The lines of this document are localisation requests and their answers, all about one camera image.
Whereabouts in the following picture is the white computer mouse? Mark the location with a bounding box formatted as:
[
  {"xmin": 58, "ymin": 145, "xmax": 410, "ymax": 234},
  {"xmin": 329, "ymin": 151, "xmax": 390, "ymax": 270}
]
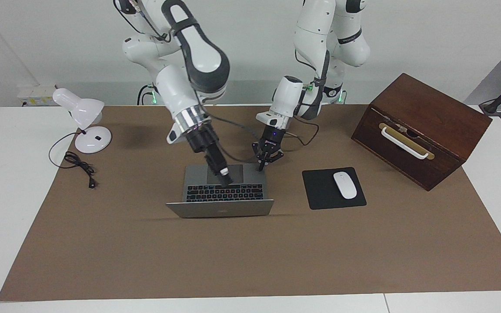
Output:
[{"xmin": 333, "ymin": 172, "xmax": 358, "ymax": 200}]

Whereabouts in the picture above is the brown table mat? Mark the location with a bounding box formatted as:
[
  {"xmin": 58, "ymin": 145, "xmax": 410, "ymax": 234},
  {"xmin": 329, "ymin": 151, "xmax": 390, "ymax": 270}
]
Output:
[{"xmin": 0, "ymin": 104, "xmax": 501, "ymax": 302}]

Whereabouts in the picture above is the dark wooden box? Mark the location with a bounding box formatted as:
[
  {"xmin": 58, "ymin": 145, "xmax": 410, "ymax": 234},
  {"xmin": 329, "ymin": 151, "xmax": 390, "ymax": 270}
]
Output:
[{"xmin": 351, "ymin": 73, "xmax": 493, "ymax": 192}]

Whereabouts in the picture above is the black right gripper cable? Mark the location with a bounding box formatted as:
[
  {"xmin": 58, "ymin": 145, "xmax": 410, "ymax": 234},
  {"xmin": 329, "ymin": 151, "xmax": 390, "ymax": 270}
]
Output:
[{"xmin": 200, "ymin": 111, "xmax": 262, "ymax": 162}]

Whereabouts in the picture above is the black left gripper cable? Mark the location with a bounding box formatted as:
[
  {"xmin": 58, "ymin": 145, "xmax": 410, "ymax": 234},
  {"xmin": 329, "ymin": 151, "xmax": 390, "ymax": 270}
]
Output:
[{"xmin": 283, "ymin": 48, "xmax": 321, "ymax": 147}]

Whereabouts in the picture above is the black lamp power cable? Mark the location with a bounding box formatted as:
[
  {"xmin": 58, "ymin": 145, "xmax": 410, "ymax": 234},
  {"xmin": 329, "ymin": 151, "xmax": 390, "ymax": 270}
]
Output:
[{"xmin": 49, "ymin": 132, "xmax": 97, "ymax": 189}]

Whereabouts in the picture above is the black mouse pad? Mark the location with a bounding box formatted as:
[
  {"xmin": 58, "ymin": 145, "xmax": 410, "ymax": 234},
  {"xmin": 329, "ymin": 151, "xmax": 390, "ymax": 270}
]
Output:
[{"xmin": 302, "ymin": 167, "xmax": 367, "ymax": 210}]

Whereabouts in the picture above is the silver laptop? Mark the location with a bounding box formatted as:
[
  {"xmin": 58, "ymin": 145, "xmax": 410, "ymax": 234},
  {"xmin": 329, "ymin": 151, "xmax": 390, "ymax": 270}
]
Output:
[{"xmin": 166, "ymin": 163, "xmax": 275, "ymax": 218}]

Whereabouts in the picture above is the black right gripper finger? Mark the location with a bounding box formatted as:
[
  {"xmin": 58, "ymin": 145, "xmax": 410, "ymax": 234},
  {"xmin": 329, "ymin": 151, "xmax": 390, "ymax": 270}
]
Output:
[
  {"xmin": 214, "ymin": 147, "xmax": 234, "ymax": 185},
  {"xmin": 205, "ymin": 150, "xmax": 229, "ymax": 187}
]

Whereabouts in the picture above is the white desk lamp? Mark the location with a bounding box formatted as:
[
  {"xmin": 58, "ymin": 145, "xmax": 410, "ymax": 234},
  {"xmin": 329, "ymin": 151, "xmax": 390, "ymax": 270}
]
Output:
[{"xmin": 53, "ymin": 88, "xmax": 112, "ymax": 154}]

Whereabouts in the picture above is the black right arm base cable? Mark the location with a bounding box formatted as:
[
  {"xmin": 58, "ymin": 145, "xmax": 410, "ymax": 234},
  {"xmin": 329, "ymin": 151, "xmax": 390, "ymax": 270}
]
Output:
[{"xmin": 137, "ymin": 85, "xmax": 155, "ymax": 106}]

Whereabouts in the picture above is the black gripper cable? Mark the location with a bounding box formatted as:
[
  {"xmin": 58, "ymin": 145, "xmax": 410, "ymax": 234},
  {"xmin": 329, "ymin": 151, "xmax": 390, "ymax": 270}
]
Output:
[
  {"xmin": 200, "ymin": 111, "xmax": 262, "ymax": 162},
  {"xmin": 283, "ymin": 48, "xmax": 321, "ymax": 147}
]

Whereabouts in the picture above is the white power strip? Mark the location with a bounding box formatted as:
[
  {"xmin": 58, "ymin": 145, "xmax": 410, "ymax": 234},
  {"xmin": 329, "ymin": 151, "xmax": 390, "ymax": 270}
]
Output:
[{"xmin": 18, "ymin": 85, "xmax": 57, "ymax": 107}]

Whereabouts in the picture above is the white box handle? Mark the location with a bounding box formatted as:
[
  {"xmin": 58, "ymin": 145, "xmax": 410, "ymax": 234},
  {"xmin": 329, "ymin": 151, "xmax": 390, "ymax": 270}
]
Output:
[{"xmin": 381, "ymin": 126, "xmax": 430, "ymax": 160}]

